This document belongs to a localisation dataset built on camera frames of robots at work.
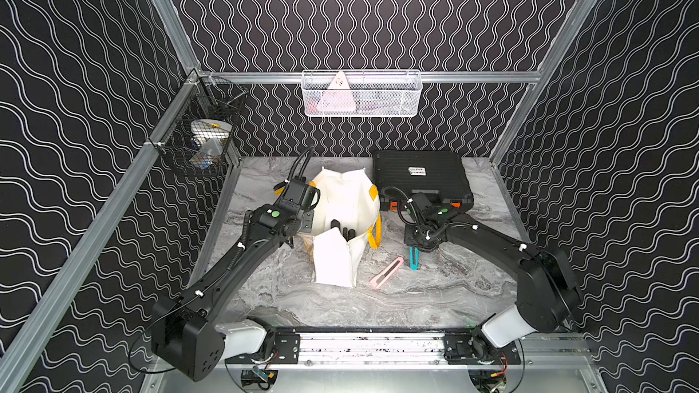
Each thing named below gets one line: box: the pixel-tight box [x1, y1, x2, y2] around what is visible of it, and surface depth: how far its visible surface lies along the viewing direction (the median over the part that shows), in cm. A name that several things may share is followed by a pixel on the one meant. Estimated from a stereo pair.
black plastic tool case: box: [373, 150, 475, 212], surface depth 109 cm
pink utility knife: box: [369, 256, 405, 291], surface depth 89 cm
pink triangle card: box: [316, 70, 356, 112], surface depth 92 cm
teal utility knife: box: [408, 246, 420, 272], surface depth 85 cm
